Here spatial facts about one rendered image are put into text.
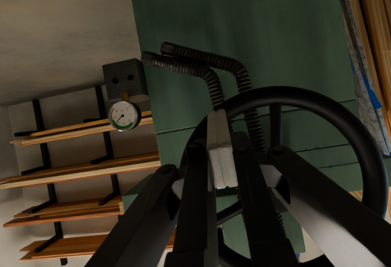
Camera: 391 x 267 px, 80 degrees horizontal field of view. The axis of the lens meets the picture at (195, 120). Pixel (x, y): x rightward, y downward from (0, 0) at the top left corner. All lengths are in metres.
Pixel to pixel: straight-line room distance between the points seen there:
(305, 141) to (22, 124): 4.06
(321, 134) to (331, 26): 0.23
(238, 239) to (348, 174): 0.27
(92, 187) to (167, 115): 3.23
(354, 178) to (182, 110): 0.39
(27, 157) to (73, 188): 0.86
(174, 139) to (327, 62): 0.37
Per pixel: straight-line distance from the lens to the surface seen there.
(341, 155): 0.58
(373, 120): 1.43
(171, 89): 0.54
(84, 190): 3.80
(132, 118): 0.50
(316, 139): 0.56
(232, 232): 0.48
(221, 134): 0.15
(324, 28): 0.59
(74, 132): 3.12
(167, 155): 0.55
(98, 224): 3.85
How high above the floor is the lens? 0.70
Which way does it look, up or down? level
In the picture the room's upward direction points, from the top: 170 degrees clockwise
